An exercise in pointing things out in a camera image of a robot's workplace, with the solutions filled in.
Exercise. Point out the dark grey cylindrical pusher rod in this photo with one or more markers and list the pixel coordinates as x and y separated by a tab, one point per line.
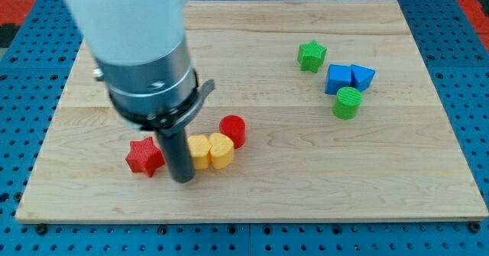
175	149

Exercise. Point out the red star block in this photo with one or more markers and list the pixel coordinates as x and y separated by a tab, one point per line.
144	157

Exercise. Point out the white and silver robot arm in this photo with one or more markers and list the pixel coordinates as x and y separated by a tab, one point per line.
141	51

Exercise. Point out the yellow hexagon block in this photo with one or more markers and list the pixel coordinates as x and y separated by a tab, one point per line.
199	147

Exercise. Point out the green star block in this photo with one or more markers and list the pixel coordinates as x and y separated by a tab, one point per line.
311	56

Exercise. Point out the red cylinder block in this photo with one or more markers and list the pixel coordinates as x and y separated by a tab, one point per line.
234	127

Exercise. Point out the light wooden board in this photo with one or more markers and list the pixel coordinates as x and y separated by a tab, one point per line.
397	160

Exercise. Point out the blue cube block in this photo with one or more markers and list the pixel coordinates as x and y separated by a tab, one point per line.
338	76

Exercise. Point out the green cylinder block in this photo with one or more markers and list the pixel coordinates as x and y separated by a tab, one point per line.
347	101

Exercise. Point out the blue triangle block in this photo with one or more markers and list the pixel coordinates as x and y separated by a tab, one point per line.
361	77

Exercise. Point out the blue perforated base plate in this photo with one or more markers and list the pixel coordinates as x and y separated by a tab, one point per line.
34	71

